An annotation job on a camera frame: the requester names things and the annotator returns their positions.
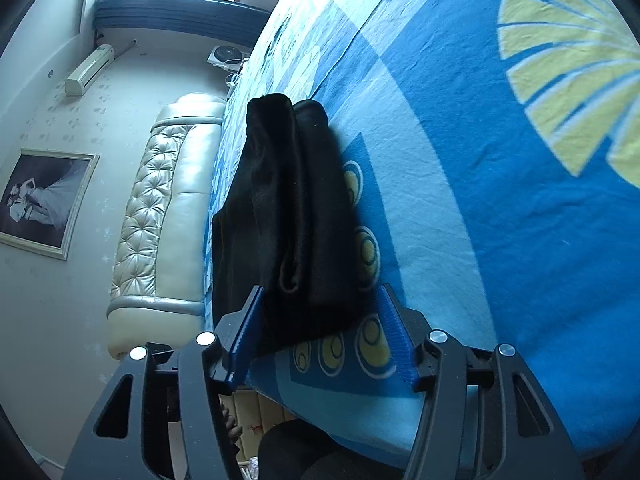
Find blue striped window valance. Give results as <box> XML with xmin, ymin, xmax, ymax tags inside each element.
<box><xmin>93</xmin><ymin>0</ymin><xmax>274</xmax><ymax>55</ymax></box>

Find white wall air conditioner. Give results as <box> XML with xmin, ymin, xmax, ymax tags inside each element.
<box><xmin>64</xmin><ymin>43</ymin><xmax>115</xmax><ymax>97</ymax></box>

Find framed wall photo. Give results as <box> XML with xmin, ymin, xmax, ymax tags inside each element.
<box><xmin>0</xmin><ymin>148</ymin><xmax>100</xmax><ymax>261</ymax></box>

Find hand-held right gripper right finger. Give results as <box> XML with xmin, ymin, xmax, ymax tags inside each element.
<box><xmin>378</xmin><ymin>284</ymin><xmax>587</xmax><ymax>480</ymax></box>

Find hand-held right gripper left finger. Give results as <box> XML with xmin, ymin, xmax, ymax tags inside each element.
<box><xmin>62</xmin><ymin>285</ymin><xmax>265</xmax><ymax>480</ymax></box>

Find blue patterned bed blanket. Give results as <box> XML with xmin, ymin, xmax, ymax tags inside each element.
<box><xmin>201</xmin><ymin>0</ymin><xmax>640</xmax><ymax>472</ymax></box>

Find small white fan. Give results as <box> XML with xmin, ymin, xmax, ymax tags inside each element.
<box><xmin>206</xmin><ymin>45</ymin><xmax>250</xmax><ymax>69</ymax></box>

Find black pants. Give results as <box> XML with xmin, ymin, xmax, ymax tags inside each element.
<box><xmin>211</xmin><ymin>94</ymin><xmax>369</xmax><ymax>359</ymax></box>

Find cream tufted leather headboard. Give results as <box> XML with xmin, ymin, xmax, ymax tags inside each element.
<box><xmin>106</xmin><ymin>92</ymin><xmax>229</xmax><ymax>362</ymax></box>

